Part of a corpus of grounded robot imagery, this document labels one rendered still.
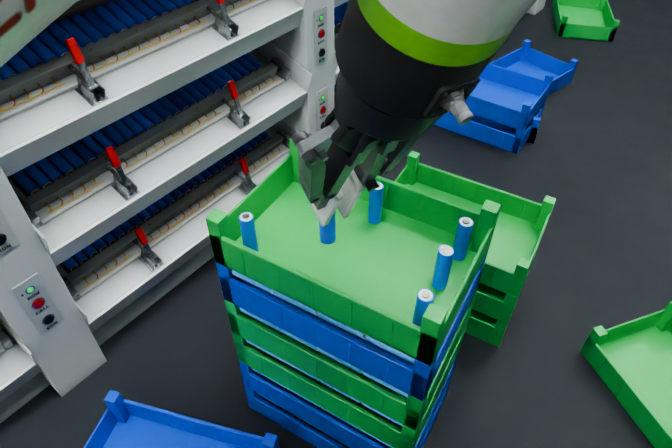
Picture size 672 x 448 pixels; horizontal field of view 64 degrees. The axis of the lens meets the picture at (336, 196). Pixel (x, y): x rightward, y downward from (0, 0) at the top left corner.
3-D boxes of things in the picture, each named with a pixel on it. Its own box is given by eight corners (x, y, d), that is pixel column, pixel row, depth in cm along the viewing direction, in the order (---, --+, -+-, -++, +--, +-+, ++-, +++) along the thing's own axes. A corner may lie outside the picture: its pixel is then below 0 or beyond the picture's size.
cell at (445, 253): (450, 258, 60) (443, 293, 65) (456, 248, 62) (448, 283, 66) (435, 252, 61) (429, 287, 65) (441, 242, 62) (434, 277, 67)
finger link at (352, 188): (343, 164, 51) (350, 162, 51) (329, 195, 57) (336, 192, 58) (358, 190, 50) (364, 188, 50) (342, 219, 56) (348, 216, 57)
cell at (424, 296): (430, 326, 61) (437, 291, 57) (423, 338, 60) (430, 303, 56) (415, 319, 62) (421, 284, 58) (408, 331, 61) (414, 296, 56)
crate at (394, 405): (469, 317, 82) (478, 285, 76) (415, 432, 69) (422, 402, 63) (303, 245, 93) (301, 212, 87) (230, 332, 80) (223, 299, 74)
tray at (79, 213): (303, 105, 121) (317, 59, 110) (53, 268, 86) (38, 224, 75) (240, 52, 125) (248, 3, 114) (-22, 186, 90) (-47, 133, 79)
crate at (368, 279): (489, 247, 71) (502, 203, 65) (430, 367, 58) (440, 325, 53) (299, 174, 82) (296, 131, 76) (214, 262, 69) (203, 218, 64)
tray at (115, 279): (306, 170, 133) (319, 134, 122) (90, 334, 98) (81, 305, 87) (249, 119, 137) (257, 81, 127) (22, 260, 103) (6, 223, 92)
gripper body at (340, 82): (374, 130, 33) (341, 194, 41) (479, 93, 36) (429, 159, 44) (319, 38, 35) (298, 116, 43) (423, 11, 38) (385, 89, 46)
